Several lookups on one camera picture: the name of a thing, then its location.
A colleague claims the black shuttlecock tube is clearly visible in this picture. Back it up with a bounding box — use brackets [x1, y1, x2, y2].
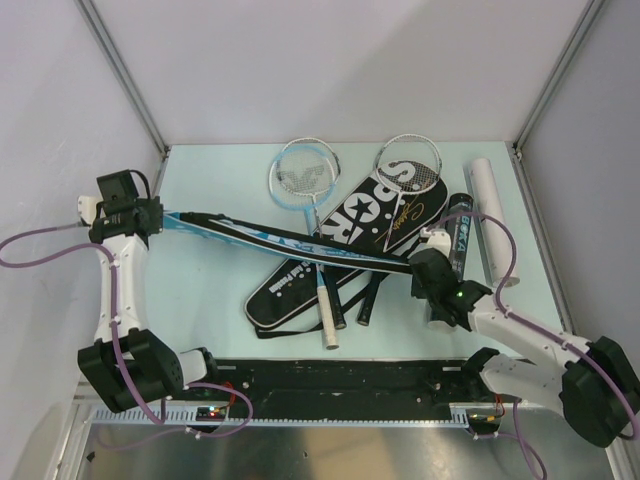
[425, 192, 474, 334]

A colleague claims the white shuttlecock tube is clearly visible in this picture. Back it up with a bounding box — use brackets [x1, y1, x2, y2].
[465, 156, 521, 290]

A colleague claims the blue racket bag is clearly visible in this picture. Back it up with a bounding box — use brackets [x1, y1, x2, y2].
[163, 211, 412, 275]

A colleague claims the blue racket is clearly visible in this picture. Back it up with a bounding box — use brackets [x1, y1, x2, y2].
[269, 144, 341, 350]

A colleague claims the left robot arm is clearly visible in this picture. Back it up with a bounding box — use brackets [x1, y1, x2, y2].
[77, 196, 222, 413]

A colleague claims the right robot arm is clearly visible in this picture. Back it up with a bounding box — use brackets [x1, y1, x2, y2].
[409, 248, 639, 448]

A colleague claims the white racket right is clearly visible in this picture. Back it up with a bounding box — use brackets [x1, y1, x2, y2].
[356, 132, 446, 326]

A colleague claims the white racket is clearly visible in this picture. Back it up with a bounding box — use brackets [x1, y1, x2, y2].
[356, 132, 446, 326]
[280, 137, 341, 238]

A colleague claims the black racket bag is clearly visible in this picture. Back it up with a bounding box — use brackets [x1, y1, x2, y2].
[244, 173, 448, 339]

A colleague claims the white racket left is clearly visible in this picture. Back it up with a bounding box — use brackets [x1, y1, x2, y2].
[280, 137, 341, 238]

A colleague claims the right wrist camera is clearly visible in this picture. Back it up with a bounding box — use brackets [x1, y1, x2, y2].
[418, 227, 452, 256]

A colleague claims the aluminium rail right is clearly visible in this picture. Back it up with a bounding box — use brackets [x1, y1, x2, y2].
[504, 142, 603, 341]

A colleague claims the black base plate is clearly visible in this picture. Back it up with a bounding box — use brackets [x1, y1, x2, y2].
[212, 360, 505, 419]

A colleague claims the white cable duct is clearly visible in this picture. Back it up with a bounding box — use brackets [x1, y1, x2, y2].
[91, 404, 504, 430]

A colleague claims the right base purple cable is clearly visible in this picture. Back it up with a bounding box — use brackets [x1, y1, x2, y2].
[472, 394, 546, 480]

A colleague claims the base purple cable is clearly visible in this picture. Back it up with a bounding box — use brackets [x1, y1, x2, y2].
[94, 382, 254, 454]
[472, 394, 546, 480]

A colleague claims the aluminium frame post left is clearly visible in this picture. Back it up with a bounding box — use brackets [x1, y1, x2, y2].
[74, 0, 169, 159]

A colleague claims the aluminium frame post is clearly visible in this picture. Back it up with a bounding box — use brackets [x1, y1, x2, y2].
[512, 0, 610, 152]
[74, 0, 169, 159]

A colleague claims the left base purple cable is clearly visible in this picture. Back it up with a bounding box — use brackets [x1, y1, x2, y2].
[94, 382, 254, 454]

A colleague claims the aluminium frame post right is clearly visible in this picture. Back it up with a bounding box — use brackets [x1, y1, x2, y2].
[512, 0, 610, 152]

